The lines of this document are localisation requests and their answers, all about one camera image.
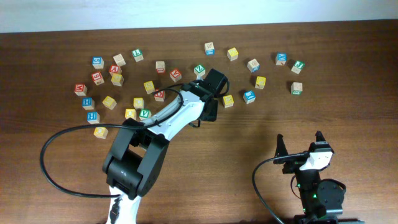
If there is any yellow letter S block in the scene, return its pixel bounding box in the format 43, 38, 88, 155
102, 96, 117, 110
144, 81, 155, 94

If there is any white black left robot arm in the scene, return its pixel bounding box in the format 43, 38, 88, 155
103, 69, 229, 223

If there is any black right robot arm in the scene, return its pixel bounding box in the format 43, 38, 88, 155
274, 131, 362, 224

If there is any green letter Z block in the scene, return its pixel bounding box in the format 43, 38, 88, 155
193, 64, 205, 77

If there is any yellow umbrella block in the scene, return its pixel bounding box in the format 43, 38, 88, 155
223, 95, 234, 108

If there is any yellow block top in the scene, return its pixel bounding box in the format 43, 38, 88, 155
227, 47, 239, 61

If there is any wooden block blue side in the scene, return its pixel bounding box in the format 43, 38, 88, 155
205, 42, 215, 55

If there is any blue letter I block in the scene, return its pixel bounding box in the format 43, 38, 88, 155
243, 90, 256, 104

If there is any red letter A block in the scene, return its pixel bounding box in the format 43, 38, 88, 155
170, 68, 182, 83

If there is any wooden block blue D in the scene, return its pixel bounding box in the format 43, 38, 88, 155
247, 58, 260, 73

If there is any yellow block right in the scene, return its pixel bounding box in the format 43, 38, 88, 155
255, 76, 266, 89

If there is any wooden block green R side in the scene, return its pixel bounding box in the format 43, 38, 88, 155
290, 82, 303, 95

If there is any wooden block red side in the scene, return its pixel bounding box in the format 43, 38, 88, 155
155, 61, 165, 73

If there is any red letter O block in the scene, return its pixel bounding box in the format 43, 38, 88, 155
154, 90, 165, 101

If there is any blue letter K block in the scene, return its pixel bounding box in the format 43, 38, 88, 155
275, 53, 287, 66

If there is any green letter J block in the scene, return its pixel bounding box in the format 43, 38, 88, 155
291, 60, 305, 74

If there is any green letter V block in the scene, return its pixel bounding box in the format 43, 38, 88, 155
139, 109, 152, 120

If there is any yellow block centre left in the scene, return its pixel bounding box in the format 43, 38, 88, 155
133, 98, 144, 110

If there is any green letter T block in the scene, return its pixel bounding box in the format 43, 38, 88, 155
131, 49, 144, 62

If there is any yellow block beside V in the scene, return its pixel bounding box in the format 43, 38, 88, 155
124, 108, 137, 119

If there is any yellow block near 9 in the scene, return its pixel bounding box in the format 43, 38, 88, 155
111, 74, 124, 86

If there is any plain wooden block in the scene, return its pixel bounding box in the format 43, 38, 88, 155
113, 54, 126, 67

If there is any red letter V block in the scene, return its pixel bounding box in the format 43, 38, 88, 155
109, 65, 122, 76

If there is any red number 9 block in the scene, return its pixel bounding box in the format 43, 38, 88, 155
91, 72, 104, 85

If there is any blue number 5 block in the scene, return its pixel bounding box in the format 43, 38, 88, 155
92, 57, 104, 69

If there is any yellow letter O block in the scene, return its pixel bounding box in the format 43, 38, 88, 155
93, 127, 108, 139

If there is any blue letter H lower block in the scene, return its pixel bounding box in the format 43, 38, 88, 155
86, 111, 100, 124

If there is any blue letter h block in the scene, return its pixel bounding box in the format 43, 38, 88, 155
82, 98, 95, 110
86, 111, 100, 124

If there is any blue letter H upper block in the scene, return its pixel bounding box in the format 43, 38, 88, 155
82, 98, 95, 110

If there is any red letter M block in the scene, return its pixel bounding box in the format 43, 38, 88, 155
74, 83, 88, 96

